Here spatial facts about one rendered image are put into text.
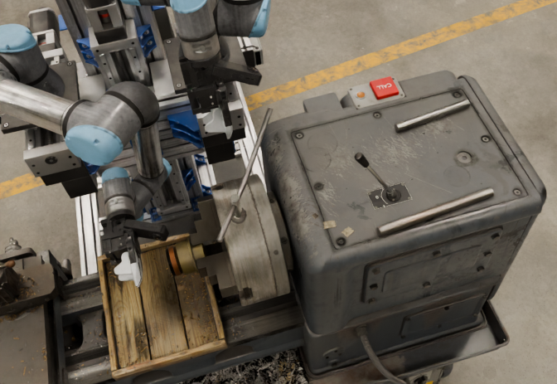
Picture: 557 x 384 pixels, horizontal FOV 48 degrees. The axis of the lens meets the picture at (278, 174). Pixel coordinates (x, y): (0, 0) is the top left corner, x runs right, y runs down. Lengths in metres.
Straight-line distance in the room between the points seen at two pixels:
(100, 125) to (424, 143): 0.76
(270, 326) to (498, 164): 0.72
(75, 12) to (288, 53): 1.85
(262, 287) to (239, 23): 0.70
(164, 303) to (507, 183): 0.95
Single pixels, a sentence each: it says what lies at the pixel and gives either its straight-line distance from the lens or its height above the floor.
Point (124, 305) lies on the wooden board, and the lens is 1.81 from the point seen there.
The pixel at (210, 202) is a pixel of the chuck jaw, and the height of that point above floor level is 1.19.
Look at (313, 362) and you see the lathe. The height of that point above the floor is 0.63.
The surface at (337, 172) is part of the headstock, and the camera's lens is 1.49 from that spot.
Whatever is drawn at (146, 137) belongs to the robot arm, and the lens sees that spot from 1.65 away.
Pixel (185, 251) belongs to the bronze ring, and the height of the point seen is 1.12.
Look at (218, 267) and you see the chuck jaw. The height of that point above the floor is 1.11.
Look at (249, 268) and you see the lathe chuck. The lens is 1.46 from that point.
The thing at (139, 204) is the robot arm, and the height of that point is 0.99.
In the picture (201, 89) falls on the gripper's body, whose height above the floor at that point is 1.53.
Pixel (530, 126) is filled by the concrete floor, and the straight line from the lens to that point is 3.37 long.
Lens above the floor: 2.47
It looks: 55 degrees down
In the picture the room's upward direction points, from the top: 6 degrees counter-clockwise
